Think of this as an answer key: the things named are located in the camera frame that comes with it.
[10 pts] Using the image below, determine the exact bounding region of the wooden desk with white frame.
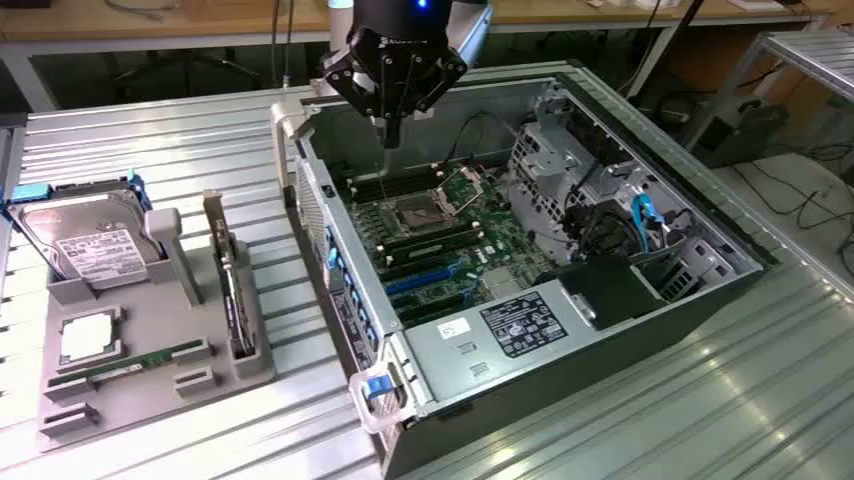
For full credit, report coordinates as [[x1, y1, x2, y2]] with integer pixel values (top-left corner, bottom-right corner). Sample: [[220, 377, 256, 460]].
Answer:
[[488, 0, 837, 104], [0, 0, 336, 115]]

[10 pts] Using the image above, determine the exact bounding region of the black office chair base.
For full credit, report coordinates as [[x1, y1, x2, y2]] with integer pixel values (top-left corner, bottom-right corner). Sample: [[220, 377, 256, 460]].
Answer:
[[108, 46, 263, 85]]

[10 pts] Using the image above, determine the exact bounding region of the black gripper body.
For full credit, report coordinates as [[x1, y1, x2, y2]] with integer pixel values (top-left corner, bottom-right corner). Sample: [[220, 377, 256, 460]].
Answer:
[[350, 0, 456, 69]]

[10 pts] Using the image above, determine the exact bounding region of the black long expansion slot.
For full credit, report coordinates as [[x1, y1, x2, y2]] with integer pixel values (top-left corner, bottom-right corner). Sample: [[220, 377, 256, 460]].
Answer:
[[391, 291, 470, 315]]

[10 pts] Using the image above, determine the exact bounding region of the black box on floor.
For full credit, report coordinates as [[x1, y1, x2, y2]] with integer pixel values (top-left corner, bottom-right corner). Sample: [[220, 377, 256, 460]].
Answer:
[[691, 98, 790, 170]]

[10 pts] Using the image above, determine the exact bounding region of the graphics card with metal bracket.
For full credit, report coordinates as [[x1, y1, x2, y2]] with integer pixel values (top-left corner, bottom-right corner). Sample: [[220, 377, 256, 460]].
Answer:
[[202, 188, 260, 362]]

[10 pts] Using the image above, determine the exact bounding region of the open dark PC case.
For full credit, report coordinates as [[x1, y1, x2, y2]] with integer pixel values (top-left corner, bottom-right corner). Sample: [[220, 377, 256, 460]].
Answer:
[[270, 58, 783, 470]]

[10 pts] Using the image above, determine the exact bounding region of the CPU socket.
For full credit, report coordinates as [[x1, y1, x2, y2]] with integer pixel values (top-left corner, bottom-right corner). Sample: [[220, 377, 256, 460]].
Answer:
[[391, 196, 456, 237]]

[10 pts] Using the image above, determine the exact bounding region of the blue disk wire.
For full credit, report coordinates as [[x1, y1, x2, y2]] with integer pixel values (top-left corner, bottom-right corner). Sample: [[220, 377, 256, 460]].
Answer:
[[629, 193, 661, 257]]

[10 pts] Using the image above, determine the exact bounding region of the silver hard disk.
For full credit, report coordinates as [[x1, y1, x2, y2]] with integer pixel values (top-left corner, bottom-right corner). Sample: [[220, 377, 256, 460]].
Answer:
[[15, 192, 167, 292]]

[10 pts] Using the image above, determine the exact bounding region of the green RAM stick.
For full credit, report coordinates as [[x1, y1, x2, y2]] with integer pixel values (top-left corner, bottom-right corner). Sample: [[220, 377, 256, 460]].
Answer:
[[51, 338, 207, 387]]

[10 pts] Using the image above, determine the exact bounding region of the hanging gray cable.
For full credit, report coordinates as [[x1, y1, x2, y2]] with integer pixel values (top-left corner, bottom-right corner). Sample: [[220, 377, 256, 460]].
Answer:
[[268, 0, 298, 90]]

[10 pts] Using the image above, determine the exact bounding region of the silver disk bay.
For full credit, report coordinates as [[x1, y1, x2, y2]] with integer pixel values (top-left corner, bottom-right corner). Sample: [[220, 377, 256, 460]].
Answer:
[[629, 238, 743, 305]]

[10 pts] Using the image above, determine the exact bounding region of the thin black wire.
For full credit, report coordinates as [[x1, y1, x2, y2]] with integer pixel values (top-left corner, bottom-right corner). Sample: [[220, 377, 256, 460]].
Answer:
[[448, 111, 516, 167]]

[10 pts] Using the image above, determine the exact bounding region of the blue disk carrier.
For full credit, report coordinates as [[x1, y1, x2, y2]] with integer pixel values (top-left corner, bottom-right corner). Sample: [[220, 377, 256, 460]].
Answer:
[[1, 168, 152, 222]]

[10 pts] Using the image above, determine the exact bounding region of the silver power supply unit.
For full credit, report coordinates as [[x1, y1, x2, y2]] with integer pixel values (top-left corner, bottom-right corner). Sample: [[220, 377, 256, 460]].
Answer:
[[402, 276, 603, 407]]

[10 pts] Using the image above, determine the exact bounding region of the gray parts rack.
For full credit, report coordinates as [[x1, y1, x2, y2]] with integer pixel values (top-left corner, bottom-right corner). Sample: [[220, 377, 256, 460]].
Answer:
[[36, 206, 280, 455]]

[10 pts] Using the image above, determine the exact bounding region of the silver drive cage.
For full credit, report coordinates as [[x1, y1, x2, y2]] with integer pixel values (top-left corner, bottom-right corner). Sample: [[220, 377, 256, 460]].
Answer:
[[504, 121, 603, 262]]

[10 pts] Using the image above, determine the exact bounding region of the black RAM slot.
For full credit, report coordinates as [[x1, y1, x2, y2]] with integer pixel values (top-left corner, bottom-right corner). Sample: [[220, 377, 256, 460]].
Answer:
[[351, 176, 447, 205], [378, 224, 480, 250], [347, 168, 443, 195], [382, 231, 483, 257]]

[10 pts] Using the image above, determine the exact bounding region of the blue card retention bar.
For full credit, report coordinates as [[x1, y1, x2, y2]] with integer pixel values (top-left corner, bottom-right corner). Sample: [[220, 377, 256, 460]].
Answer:
[[323, 223, 387, 357]]

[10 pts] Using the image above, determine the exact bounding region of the silver CPU chip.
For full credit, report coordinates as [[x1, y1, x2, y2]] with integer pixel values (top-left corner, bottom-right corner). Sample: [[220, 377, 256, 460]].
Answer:
[[56, 314, 120, 365]]

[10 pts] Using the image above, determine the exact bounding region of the green motherboard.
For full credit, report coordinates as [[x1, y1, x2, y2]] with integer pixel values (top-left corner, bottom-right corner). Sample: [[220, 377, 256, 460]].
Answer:
[[344, 163, 556, 327]]

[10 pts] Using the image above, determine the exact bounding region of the black plastic shroud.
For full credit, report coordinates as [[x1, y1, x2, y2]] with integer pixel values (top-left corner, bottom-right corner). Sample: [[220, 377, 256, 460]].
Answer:
[[558, 253, 670, 332]]

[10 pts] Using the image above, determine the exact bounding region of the installed RAM stick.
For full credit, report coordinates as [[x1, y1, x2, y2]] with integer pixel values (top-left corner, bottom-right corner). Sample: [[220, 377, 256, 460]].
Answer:
[[391, 240, 474, 262]]

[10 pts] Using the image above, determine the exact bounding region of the black wire bundle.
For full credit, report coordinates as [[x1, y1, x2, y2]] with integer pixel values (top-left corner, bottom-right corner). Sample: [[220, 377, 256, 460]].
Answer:
[[562, 198, 637, 265]]

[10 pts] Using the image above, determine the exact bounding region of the aluminium slat table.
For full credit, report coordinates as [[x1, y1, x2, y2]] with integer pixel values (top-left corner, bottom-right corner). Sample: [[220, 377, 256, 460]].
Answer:
[[686, 31, 854, 152]]

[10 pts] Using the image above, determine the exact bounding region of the metal socket cover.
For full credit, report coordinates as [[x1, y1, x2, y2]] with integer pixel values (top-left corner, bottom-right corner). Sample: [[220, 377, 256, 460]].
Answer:
[[431, 166, 494, 217]]

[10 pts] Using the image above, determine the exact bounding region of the blue expansion slot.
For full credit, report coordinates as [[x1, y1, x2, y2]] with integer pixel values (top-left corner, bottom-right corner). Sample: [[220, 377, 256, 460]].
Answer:
[[383, 266, 463, 297]]

